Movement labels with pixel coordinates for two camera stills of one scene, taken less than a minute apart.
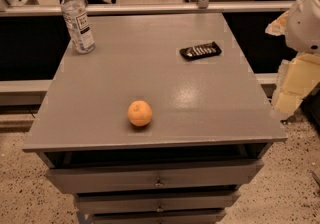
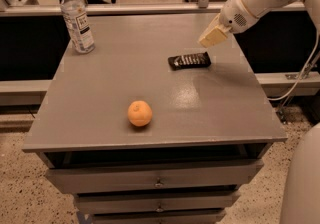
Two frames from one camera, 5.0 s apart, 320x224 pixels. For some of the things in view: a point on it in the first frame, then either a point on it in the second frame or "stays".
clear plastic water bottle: [76, 20] stays
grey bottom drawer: [162, 217] stays
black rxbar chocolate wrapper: [194, 52] to [189, 61]
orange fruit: [140, 113] stays
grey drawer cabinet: [165, 121] stays
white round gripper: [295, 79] to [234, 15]
